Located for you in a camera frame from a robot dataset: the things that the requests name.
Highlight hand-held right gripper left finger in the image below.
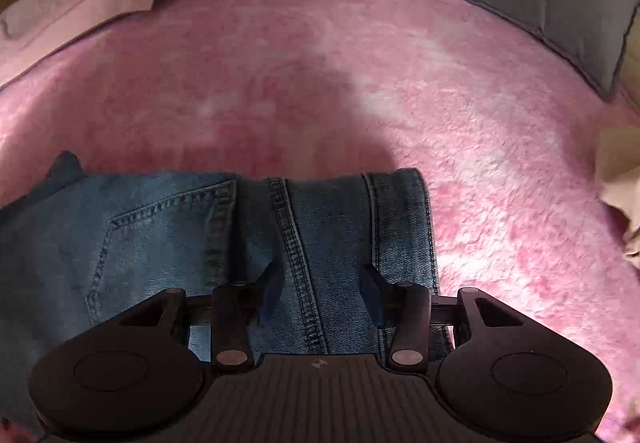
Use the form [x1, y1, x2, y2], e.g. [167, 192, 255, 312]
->
[118, 261, 287, 370]

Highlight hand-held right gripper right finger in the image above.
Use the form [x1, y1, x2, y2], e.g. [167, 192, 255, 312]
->
[359, 263, 524, 367]

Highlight blue denim jeans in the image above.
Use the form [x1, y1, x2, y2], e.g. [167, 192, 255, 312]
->
[0, 150, 454, 439]

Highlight pink fluffy blanket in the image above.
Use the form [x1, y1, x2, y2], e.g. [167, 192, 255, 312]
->
[0, 0, 640, 443]

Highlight beige crumpled cloth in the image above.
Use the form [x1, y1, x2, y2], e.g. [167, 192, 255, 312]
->
[597, 125, 640, 270]

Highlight pink bed sheet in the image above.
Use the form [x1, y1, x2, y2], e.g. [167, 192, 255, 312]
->
[0, 0, 157, 89]

